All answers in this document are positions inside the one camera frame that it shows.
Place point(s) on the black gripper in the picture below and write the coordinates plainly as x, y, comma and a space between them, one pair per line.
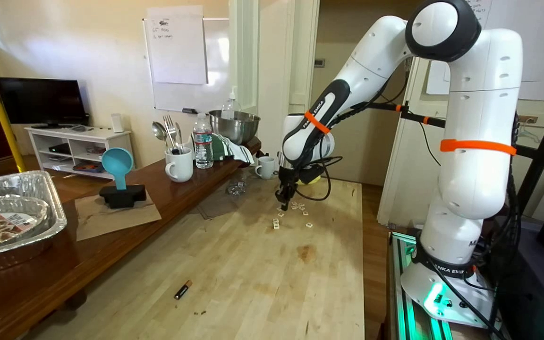
291, 178

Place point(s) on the teal measuring scoop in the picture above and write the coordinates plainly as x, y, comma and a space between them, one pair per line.
117, 161

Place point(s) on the white mug near bowl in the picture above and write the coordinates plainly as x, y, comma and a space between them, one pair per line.
264, 167

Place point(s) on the white tv shelf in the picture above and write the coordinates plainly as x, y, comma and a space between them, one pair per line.
75, 152

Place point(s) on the crushed clear plastic bottle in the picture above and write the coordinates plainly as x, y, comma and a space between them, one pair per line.
238, 186

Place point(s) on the striped green white towel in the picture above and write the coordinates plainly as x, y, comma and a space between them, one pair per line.
223, 148

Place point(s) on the black television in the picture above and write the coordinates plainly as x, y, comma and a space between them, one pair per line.
41, 101

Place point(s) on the dark wooden side table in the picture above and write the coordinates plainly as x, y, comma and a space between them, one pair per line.
45, 277

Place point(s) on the clear soap pump bottle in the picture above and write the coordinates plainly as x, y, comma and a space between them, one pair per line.
230, 103

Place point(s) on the white mug with utensils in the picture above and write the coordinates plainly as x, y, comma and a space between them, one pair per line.
177, 165

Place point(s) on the aluminium foil tray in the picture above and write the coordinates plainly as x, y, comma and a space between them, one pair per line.
30, 210

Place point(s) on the black marker on table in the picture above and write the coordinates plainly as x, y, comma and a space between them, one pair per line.
181, 290

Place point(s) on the clear water bottle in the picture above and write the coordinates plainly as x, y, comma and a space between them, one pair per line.
202, 144

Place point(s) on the brown cardboard sheet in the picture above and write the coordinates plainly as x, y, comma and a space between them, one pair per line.
94, 218

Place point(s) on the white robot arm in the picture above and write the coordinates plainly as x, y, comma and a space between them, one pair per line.
474, 154

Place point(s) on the black scoop base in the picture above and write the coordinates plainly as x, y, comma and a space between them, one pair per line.
123, 197

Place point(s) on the steel mixing bowl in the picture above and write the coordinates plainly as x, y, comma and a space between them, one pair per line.
240, 129

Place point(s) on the white paper flipchart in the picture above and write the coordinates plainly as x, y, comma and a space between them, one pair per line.
176, 44

